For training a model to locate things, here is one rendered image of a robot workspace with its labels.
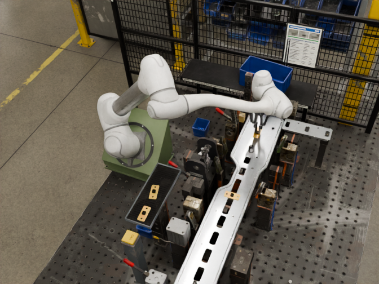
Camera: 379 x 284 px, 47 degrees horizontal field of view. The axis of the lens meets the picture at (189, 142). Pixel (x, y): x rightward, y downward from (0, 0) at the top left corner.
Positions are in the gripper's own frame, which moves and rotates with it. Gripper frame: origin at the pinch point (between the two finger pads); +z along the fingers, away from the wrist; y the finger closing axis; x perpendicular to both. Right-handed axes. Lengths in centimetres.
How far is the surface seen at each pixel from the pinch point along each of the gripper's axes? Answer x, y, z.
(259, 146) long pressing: -7.7, 3.5, 6.7
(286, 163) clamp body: -7.9, 21.0, 15.5
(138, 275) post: -98, -33, 26
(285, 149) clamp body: -8.3, 19.1, 3.0
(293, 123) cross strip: 17.0, 17.9, 6.7
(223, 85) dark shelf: 33.4, -33.8, 3.8
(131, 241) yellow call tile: -98, -32, -9
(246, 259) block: -81, 19, 4
